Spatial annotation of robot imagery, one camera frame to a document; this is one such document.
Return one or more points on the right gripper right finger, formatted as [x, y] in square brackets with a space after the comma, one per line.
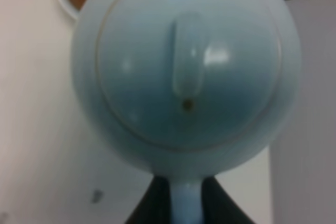
[218, 207]

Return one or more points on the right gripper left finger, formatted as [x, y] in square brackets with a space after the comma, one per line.
[155, 205]

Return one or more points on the light blue porcelain teapot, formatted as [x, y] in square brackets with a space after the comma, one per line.
[186, 89]

